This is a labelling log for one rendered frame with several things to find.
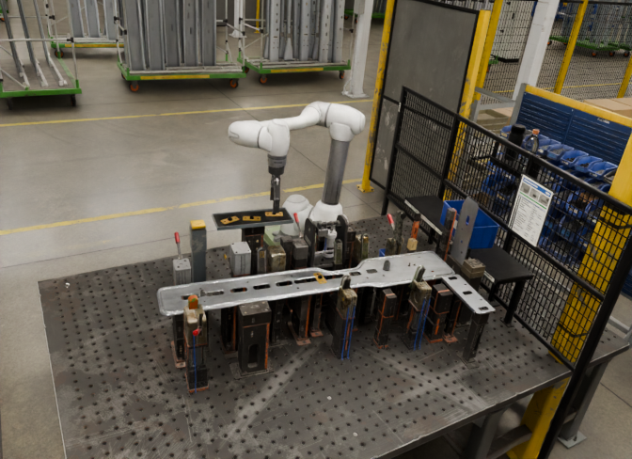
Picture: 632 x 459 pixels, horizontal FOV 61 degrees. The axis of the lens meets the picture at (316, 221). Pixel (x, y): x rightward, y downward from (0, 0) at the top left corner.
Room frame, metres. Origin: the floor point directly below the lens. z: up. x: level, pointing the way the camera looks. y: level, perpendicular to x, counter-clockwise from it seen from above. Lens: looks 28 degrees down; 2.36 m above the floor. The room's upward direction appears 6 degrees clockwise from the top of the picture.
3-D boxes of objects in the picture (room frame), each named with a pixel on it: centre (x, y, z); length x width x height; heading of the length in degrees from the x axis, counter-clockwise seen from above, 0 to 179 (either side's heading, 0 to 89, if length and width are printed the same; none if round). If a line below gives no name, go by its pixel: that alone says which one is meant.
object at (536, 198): (2.32, -1.02, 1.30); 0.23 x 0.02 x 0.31; 23
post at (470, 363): (1.91, -0.76, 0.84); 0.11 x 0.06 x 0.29; 23
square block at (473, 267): (2.19, -0.77, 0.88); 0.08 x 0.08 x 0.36; 23
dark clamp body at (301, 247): (2.18, 0.06, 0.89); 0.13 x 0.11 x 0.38; 23
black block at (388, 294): (1.97, -0.36, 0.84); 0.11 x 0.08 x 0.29; 23
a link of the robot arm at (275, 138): (2.29, 0.22, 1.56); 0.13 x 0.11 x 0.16; 75
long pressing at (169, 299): (2.00, -0.03, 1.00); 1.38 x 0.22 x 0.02; 113
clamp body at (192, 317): (1.61, 0.42, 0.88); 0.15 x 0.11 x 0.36; 23
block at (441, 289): (2.06, -0.61, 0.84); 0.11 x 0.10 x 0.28; 23
